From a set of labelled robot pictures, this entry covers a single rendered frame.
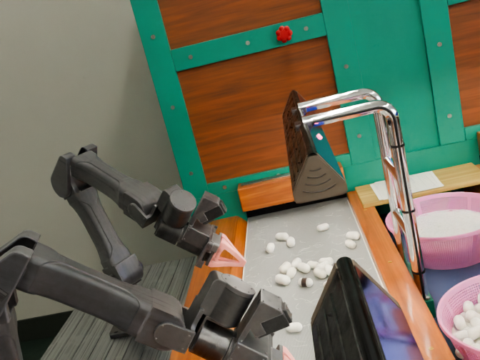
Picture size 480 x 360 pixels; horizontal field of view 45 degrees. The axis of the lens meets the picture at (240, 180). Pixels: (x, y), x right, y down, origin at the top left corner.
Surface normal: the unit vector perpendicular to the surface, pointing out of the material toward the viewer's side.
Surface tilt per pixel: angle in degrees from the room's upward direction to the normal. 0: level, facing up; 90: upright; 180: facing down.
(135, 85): 90
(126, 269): 72
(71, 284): 88
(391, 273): 0
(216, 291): 90
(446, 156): 90
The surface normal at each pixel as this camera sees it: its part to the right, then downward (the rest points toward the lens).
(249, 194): -0.04, 0.29
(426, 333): -0.24, -0.93
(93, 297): 0.20, 0.19
